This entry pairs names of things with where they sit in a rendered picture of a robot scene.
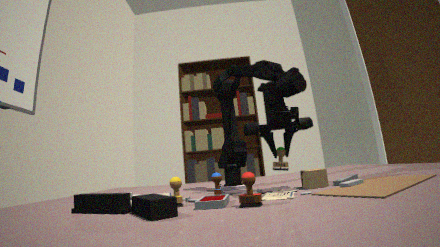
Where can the tan flat board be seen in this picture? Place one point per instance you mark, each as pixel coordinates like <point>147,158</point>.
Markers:
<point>375,187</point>

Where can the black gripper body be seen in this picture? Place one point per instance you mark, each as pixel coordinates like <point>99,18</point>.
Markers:
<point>253,128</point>

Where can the cream inspection card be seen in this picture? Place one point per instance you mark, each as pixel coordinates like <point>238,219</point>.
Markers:
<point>279,196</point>

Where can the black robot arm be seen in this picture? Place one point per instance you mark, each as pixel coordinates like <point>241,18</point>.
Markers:
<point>285,84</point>

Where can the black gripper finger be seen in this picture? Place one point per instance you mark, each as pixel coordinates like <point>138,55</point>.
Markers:
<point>268,137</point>
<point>287,140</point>

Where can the tan cardboard box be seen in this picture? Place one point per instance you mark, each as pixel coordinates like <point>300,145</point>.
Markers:
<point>314,178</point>

